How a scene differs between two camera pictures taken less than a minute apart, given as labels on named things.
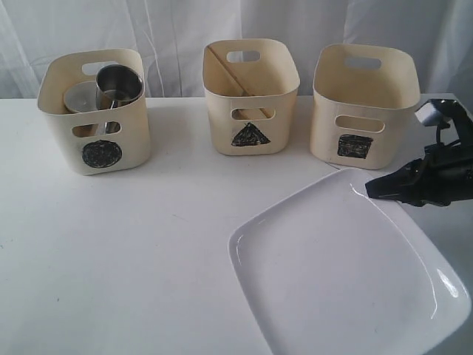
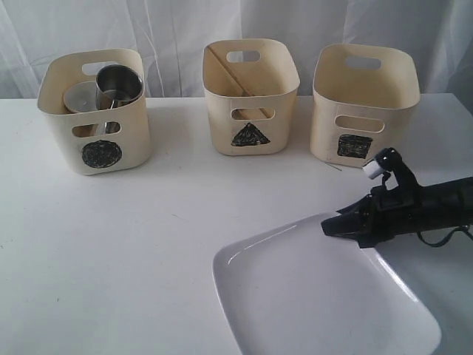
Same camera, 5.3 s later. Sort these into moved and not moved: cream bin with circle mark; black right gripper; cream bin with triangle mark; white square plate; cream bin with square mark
Moved: white square plate; black right gripper
Not moved: cream bin with triangle mark; cream bin with circle mark; cream bin with square mark
